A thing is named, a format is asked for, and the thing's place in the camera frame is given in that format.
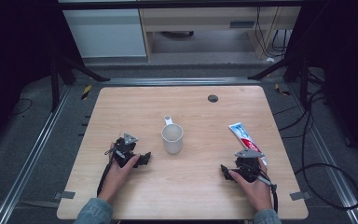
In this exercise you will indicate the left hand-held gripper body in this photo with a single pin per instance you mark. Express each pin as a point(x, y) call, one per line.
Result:
point(125, 148)

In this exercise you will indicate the blue red toothpaste tube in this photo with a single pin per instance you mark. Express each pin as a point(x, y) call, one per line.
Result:
point(245, 137)

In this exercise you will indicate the person's left hand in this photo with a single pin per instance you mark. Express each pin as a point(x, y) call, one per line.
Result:
point(117, 179)

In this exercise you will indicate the grey tape piece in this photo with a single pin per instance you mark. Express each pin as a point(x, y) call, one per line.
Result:
point(65, 195)
point(300, 196)

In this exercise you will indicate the light wooden desk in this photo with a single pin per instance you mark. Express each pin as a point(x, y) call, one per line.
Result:
point(192, 18)

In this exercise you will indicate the white cabinet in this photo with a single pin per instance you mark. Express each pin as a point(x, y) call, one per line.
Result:
point(105, 32)

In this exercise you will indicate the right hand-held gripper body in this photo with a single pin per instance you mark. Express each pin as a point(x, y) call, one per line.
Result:
point(248, 165)

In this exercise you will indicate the person's right hand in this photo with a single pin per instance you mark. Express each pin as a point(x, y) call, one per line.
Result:
point(254, 191)

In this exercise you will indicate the aluminium floor rail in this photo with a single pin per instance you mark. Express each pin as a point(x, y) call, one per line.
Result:
point(28, 161)
point(329, 161)
point(180, 81)

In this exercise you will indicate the yellow black tape strip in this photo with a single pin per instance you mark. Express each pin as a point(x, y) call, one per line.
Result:
point(86, 92)
point(281, 90)

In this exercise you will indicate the black metal stand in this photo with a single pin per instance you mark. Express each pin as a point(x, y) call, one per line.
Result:
point(55, 84)
point(304, 81)

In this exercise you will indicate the white cup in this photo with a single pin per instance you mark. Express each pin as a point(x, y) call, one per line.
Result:
point(172, 140)

